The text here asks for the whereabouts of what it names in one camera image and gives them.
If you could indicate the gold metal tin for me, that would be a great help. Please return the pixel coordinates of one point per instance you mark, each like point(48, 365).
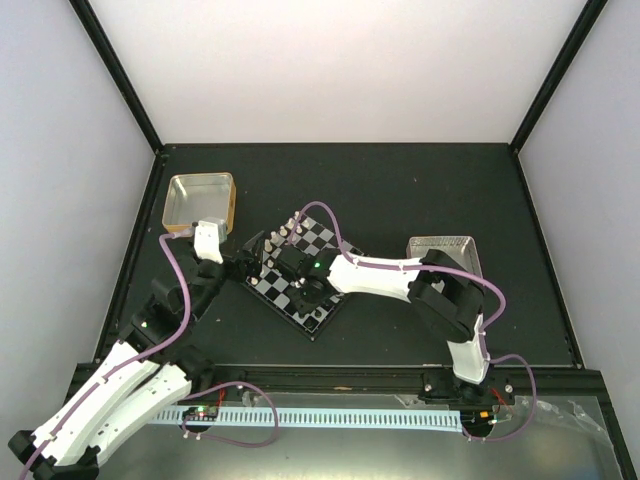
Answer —
point(194, 197)

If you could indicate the left black frame post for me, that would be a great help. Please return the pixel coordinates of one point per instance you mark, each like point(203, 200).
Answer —
point(89, 20)

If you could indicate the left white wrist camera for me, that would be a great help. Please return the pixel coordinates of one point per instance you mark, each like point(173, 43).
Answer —
point(209, 234)

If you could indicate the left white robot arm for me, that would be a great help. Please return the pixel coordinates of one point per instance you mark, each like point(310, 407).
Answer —
point(151, 366)

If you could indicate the pink metal tin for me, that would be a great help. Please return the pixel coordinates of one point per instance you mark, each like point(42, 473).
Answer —
point(462, 249)

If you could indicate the small green circuit board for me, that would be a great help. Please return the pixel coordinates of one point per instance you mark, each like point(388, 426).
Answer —
point(202, 413)

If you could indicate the black white chess board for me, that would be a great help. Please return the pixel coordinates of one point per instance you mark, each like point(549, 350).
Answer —
point(276, 288)

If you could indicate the light blue cable duct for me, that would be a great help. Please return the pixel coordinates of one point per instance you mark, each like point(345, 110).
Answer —
point(388, 419)

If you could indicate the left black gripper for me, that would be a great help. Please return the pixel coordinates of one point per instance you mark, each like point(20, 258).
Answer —
point(253, 260)

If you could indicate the black front rail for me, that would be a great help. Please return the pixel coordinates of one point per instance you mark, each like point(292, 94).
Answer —
point(439, 381)

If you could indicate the right small circuit board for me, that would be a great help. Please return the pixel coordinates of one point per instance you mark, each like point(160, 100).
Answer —
point(484, 417)

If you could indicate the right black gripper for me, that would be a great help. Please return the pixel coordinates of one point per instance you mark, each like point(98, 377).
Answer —
point(304, 307)

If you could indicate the black frame post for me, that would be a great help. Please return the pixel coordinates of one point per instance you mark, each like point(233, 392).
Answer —
point(570, 48)
point(89, 20)

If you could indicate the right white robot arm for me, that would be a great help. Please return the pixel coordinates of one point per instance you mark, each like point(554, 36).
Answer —
point(447, 298)

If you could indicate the right black frame post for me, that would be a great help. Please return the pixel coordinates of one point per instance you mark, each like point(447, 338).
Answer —
point(570, 48)

